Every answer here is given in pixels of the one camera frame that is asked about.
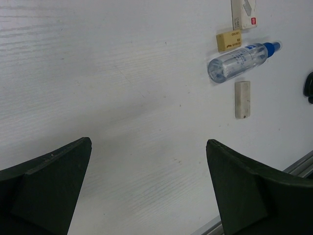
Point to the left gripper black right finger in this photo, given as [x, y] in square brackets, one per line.
[256, 199]

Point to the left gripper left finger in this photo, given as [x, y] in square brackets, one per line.
[38, 197]

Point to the black handled scissors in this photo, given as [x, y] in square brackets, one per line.
[308, 88]

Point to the clear glue bottle blue cap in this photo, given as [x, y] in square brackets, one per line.
[235, 63]

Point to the small yellow eraser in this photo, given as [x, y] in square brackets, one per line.
[229, 40]

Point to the beige eraser stick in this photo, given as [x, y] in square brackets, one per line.
[242, 99]

